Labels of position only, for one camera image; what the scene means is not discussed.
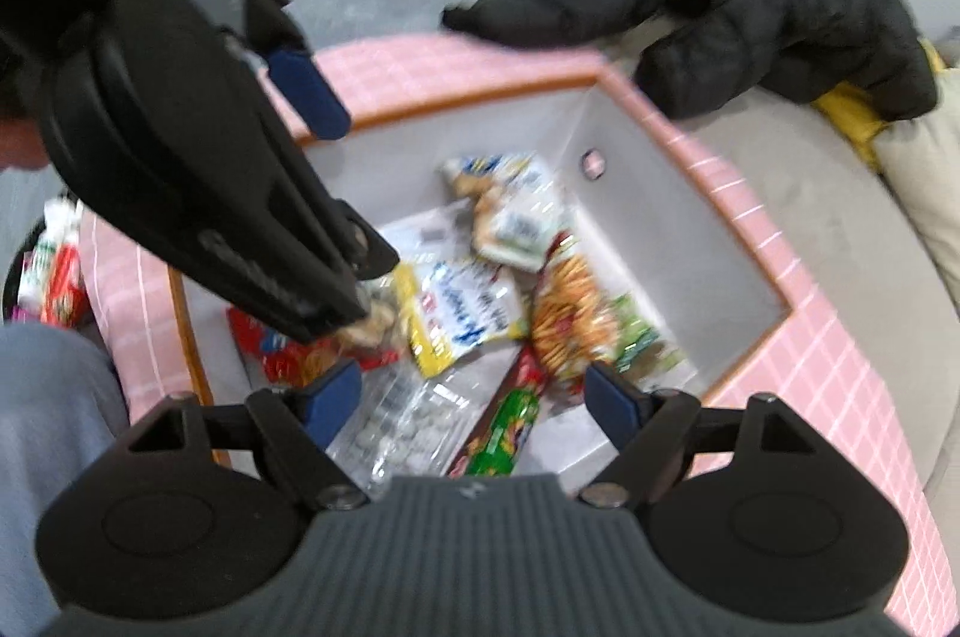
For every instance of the clear candy bag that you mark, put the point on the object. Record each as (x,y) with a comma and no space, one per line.
(408,425)

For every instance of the red brown snack bar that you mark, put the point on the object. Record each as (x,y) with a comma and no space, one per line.
(494,443)

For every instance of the orange cardboard box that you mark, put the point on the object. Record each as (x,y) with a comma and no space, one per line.
(564,441)

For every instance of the beige cushion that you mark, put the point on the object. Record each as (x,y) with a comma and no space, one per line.
(933,207)

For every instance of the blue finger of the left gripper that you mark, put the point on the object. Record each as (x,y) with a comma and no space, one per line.
(296,76)

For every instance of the white yellow snack packet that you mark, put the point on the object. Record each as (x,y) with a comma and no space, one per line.
(451,310)

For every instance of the red snack bag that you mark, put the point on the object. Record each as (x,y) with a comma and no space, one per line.
(285,362)

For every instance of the beige sofa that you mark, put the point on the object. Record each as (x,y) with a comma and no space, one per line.
(869,352)

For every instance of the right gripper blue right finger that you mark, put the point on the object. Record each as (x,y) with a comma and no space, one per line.
(649,431)

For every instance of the black puffer jacket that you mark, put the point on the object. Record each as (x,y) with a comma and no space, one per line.
(799,49)

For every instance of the orange noodle snack bag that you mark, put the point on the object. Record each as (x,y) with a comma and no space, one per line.
(572,323)

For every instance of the green snack packet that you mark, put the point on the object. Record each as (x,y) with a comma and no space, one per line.
(643,352)

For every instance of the pink checkered tablecloth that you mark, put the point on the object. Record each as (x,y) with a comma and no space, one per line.
(416,100)

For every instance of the yellow cushion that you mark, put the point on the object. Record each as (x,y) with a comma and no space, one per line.
(862,112)

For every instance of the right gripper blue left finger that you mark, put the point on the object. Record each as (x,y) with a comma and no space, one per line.
(292,431)

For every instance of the small red clear candy packet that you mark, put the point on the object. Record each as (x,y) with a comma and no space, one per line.
(381,329)

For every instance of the white blue snack bag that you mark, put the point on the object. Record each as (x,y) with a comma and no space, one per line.
(519,207)

